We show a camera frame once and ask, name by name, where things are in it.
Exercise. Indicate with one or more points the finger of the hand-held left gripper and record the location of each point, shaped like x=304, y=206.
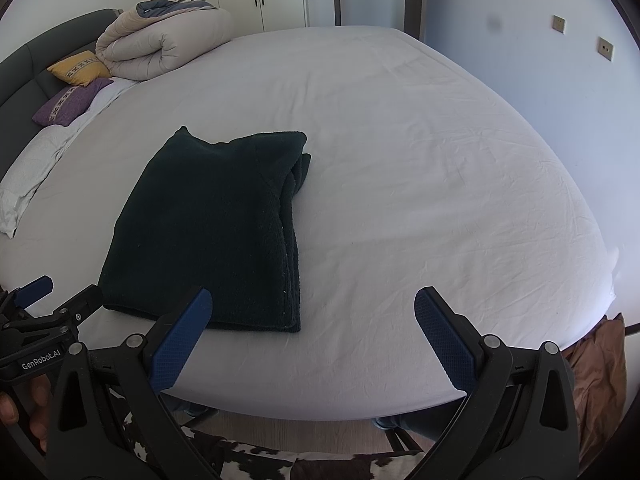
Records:
x=35, y=290
x=82, y=305

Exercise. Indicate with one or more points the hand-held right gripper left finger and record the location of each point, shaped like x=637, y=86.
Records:
x=182, y=340

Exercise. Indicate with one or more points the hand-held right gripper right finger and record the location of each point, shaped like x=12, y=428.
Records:
x=445, y=340

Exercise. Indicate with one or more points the dark green sweater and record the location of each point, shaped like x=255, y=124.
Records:
x=210, y=220

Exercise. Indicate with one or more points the person's left hand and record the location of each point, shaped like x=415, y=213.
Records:
x=40, y=405

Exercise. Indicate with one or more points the white pillow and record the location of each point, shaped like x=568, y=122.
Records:
x=30, y=180

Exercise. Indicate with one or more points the cow print rug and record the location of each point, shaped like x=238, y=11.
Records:
x=260, y=460

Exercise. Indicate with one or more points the brown cloth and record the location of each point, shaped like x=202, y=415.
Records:
x=597, y=385

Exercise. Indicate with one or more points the bed with white sheet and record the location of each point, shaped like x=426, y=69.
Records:
x=400, y=185

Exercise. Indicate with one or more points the purple patterned pillow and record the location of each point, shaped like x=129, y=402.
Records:
x=70, y=102

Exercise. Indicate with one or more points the yellow patterned pillow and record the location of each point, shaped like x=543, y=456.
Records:
x=80, y=67

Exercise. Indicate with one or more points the dark grey headboard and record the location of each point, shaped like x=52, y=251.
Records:
x=30, y=60

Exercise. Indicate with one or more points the beige folded duvet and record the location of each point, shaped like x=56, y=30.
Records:
x=165, y=40

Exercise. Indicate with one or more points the brown door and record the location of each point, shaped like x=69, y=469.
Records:
x=413, y=10

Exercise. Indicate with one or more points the beige wall socket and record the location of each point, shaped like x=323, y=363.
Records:
x=559, y=24
x=605, y=49

